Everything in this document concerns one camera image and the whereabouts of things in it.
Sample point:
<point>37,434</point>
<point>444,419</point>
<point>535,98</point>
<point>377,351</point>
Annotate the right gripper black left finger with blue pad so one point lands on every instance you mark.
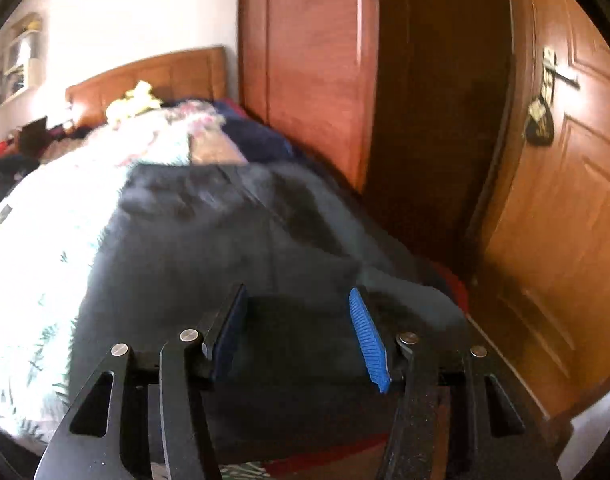
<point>106,433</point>

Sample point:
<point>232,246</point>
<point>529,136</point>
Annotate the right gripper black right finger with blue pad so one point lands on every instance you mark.
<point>454,418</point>

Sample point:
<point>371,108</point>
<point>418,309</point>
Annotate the black jacket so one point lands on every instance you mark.
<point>182,238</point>

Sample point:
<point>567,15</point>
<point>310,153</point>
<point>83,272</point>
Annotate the wooden bedroom door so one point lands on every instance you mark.
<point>541,291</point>

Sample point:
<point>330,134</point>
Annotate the palm leaf print bedsheet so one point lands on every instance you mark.
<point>52,223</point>

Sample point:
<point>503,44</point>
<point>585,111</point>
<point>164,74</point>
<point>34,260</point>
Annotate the dark navy blanket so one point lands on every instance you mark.
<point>255,141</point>

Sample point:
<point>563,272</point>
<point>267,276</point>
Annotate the yellow plush toy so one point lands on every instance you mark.
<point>135,101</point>

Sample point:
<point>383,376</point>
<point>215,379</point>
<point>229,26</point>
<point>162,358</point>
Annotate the wooden louvered wardrobe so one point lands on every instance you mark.
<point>403,100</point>

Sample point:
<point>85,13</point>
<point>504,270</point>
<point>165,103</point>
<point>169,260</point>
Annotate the metal door handle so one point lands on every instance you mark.
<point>553,72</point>

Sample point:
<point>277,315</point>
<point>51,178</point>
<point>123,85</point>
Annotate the white wall shelf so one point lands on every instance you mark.
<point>21,63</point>

